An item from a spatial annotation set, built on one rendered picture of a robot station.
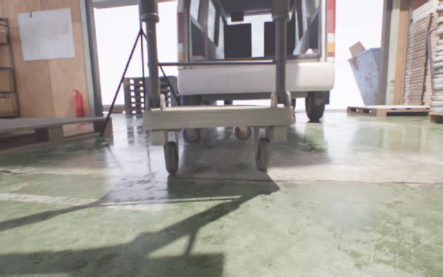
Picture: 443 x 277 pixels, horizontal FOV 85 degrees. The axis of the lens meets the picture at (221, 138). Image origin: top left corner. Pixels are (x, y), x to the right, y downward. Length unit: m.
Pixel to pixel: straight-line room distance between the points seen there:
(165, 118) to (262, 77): 1.74
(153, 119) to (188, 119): 0.08
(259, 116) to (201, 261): 0.37
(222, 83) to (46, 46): 4.50
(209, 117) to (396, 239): 0.43
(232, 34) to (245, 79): 2.20
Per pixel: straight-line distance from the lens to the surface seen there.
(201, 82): 2.37
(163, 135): 0.62
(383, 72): 4.72
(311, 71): 2.34
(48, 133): 1.72
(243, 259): 0.38
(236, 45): 4.38
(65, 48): 5.89
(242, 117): 0.61
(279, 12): 0.67
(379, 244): 0.46
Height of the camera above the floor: 0.22
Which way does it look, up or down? 8 degrees down
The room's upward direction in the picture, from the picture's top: 1 degrees counter-clockwise
